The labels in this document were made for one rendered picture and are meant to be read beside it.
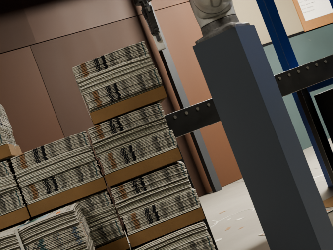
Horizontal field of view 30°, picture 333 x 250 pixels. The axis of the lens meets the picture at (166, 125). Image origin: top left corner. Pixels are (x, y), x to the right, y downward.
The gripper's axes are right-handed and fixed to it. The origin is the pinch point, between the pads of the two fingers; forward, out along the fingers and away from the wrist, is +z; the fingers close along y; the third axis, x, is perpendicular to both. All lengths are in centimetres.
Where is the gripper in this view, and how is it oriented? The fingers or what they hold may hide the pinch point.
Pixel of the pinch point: (158, 41)
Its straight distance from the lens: 248.7
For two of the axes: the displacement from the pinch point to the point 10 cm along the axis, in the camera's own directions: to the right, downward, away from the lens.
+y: 1.0, -0.6, -9.9
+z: 3.6, 9.3, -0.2
